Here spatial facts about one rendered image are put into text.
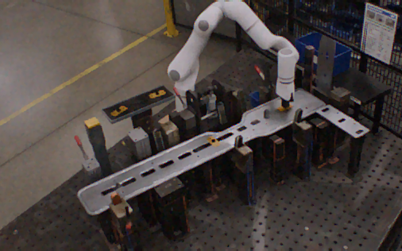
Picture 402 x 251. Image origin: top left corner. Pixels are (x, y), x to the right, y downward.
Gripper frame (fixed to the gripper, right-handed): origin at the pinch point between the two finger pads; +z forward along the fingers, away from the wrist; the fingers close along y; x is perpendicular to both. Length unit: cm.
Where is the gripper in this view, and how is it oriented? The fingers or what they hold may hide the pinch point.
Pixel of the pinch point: (285, 103)
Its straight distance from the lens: 264.1
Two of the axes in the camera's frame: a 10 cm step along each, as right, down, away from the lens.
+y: 5.3, 4.8, -7.0
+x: 8.5, -3.8, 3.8
